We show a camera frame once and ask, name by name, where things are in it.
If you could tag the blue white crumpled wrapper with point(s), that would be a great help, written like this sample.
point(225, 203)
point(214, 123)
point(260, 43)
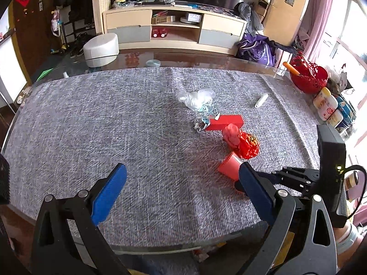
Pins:
point(209, 113)

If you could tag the whiteboard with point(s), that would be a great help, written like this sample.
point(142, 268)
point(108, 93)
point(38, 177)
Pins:
point(11, 68)

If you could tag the blue tissue pack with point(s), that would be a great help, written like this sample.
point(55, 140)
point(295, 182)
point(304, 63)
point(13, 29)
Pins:
point(345, 108)

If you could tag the small white bottle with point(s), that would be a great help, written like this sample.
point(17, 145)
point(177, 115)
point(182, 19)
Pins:
point(335, 119)

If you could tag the small silver candy wrapper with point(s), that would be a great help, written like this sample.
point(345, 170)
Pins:
point(200, 125)

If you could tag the red cardboard box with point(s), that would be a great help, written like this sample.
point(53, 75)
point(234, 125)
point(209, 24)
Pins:
point(226, 121)

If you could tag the red openwork basket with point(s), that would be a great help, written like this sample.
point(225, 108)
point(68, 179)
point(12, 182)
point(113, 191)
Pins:
point(311, 80)

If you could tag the small white cup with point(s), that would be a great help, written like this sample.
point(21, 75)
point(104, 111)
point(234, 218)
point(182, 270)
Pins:
point(66, 74)

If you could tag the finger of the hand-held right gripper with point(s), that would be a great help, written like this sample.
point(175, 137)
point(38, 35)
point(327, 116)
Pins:
point(240, 186)
point(298, 176)

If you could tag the grey garment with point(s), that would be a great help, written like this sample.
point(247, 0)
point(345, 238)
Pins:
point(248, 17)

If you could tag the green paper sheet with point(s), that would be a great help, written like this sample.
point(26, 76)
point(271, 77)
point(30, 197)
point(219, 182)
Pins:
point(46, 74)

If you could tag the light blue round dish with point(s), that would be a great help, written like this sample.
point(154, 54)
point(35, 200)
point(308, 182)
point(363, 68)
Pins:
point(153, 63)

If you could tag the person's right forearm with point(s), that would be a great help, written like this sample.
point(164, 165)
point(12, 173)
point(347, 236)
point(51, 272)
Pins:
point(348, 240)

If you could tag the red gold crumpled bag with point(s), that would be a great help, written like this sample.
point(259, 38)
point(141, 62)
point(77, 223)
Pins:
point(248, 146)

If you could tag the window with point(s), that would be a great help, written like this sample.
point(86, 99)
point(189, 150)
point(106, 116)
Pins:
point(352, 48)

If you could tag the pink curtain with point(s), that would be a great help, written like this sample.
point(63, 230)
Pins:
point(318, 14)

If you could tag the red shoes in cabinet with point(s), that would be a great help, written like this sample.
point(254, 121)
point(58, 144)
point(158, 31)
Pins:
point(159, 32)

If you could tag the dark shoes on floor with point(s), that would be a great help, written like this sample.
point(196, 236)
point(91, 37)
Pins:
point(80, 47)

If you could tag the beige grey TV cabinet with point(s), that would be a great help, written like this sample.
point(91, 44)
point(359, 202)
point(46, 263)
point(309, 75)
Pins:
point(129, 20)

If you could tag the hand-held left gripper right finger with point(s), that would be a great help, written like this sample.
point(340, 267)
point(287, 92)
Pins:
point(256, 190)

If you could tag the red ribbed cone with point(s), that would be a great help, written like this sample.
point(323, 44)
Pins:
point(229, 166)

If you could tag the beige woven folding screen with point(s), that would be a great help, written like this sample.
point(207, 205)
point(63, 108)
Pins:
point(104, 3)

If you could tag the small white tube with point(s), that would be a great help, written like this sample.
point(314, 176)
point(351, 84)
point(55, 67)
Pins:
point(261, 100)

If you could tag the flat box in cabinet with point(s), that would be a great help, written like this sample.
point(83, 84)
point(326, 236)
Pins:
point(162, 20)

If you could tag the white bottle yellow cap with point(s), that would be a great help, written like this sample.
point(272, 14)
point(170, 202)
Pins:
point(321, 97)

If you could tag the pile of plastic bags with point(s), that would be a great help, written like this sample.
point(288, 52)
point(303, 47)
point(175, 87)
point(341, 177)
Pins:
point(339, 78)

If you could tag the purple bag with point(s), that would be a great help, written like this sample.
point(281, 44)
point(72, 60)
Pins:
point(256, 50)

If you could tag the dark brown door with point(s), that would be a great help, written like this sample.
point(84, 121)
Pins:
point(34, 40)

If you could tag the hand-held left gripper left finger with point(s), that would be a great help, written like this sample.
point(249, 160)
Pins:
point(110, 192)

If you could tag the clear plastic bag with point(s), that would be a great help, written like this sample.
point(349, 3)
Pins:
point(195, 98)

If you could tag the white round stool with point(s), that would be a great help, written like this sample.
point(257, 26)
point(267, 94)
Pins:
point(100, 48)

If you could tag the crumpled pale pink paper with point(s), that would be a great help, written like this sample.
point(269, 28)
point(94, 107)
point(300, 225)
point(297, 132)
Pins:
point(231, 136)

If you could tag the grey woven table mat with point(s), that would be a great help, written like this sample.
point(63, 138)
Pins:
point(114, 126)

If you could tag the children's scooter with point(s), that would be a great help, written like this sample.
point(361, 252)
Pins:
point(60, 34)

